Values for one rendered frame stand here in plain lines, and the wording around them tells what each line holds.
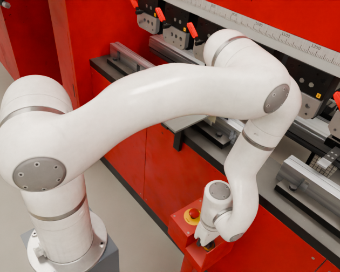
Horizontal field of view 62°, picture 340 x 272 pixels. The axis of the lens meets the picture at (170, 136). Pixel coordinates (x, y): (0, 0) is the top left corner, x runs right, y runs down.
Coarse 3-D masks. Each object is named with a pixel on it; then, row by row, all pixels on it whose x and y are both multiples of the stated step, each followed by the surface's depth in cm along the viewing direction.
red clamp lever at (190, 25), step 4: (188, 24) 110; (192, 24) 111; (188, 28) 111; (192, 28) 110; (192, 32) 110; (196, 32) 111; (192, 36) 111; (196, 36) 111; (196, 40) 111; (200, 40) 111; (196, 44) 110; (200, 44) 111
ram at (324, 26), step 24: (168, 0) 119; (216, 0) 101; (240, 0) 94; (264, 0) 88; (288, 0) 82; (312, 0) 77; (336, 0) 73; (288, 24) 85; (312, 24) 80; (336, 24) 75; (288, 48) 88; (336, 48) 77; (336, 72) 80
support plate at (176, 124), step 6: (168, 120) 114; (174, 120) 114; (180, 120) 114; (186, 120) 115; (192, 120) 115; (198, 120) 116; (168, 126) 111; (174, 126) 111; (180, 126) 111; (186, 126) 112; (174, 132) 110
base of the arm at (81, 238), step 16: (80, 208) 58; (48, 224) 56; (64, 224) 57; (80, 224) 61; (96, 224) 75; (32, 240) 70; (48, 240) 60; (64, 240) 60; (80, 240) 64; (96, 240) 71; (32, 256) 67; (48, 256) 66; (64, 256) 64; (80, 256) 67; (96, 256) 68
